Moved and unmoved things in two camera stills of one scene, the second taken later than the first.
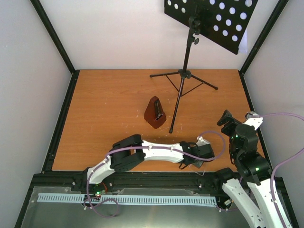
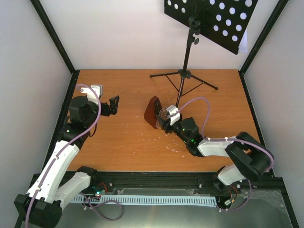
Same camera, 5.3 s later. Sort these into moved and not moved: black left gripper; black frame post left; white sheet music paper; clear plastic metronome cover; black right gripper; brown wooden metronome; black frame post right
Moved: clear plastic metronome cover; black right gripper; black left gripper
Not moved: white sheet music paper; black frame post right; brown wooden metronome; black frame post left
